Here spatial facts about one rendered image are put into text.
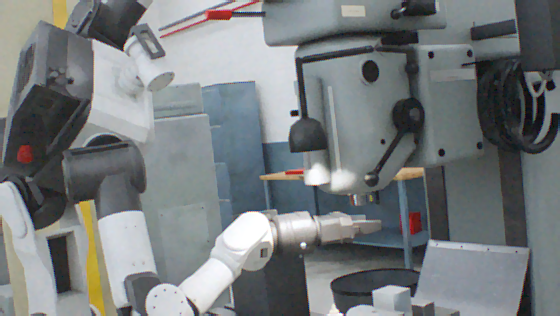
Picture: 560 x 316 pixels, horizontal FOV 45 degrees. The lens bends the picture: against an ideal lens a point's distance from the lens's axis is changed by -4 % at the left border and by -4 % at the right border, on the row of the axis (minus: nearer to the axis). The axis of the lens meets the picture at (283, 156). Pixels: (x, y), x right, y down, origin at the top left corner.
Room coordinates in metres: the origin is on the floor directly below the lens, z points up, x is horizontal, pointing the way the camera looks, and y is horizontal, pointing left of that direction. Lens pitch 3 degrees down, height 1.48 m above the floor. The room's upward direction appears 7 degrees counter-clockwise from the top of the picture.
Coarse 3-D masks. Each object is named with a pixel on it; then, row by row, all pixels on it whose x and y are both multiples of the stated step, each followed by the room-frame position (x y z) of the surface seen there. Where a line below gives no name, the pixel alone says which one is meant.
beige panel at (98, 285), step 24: (0, 0) 2.72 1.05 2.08; (24, 0) 2.77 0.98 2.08; (48, 0) 2.83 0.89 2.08; (72, 0) 2.89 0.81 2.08; (0, 24) 2.71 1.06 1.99; (24, 24) 2.77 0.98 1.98; (0, 48) 2.70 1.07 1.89; (0, 72) 2.70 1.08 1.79; (0, 96) 2.69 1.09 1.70; (96, 240) 2.88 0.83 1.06; (96, 264) 2.87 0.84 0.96; (24, 288) 2.69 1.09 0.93; (96, 288) 2.86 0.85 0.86; (24, 312) 2.68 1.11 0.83
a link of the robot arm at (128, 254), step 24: (120, 216) 1.26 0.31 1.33; (144, 216) 1.30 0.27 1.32; (120, 240) 1.24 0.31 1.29; (144, 240) 1.27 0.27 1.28; (120, 264) 1.23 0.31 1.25; (144, 264) 1.24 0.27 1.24; (120, 288) 1.22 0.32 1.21; (144, 288) 1.21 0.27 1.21; (168, 288) 1.22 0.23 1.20; (120, 312) 1.26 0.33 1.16; (144, 312) 1.20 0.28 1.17; (168, 312) 1.21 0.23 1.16
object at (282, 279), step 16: (272, 256) 1.74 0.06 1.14; (256, 272) 1.76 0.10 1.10; (272, 272) 1.74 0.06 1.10; (288, 272) 1.76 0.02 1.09; (304, 272) 1.78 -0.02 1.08; (240, 288) 1.86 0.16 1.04; (256, 288) 1.77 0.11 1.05; (272, 288) 1.73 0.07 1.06; (288, 288) 1.76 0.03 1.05; (304, 288) 1.78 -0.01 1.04; (240, 304) 1.87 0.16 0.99; (256, 304) 1.78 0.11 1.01; (272, 304) 1.73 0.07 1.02; (288, 304) 1.75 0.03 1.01; (304, 304) 1.78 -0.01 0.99
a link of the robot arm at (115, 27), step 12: (108, 0) 1.61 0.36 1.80; (120, 0) 1.59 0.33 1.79; (132, 0) 1.59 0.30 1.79; (108, 12) 1.57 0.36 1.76; (120, 12) 1.59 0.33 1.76; (132, 12) 1.60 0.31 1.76; (144, 12) 1.63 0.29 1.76; (96, 24) 1.55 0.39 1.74; (108, 24) 1.57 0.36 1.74; (120, 24) 1.60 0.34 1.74; (132, 24) 1.62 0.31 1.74; (108, 36) 1.59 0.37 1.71; (120, 36) 1.60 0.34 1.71
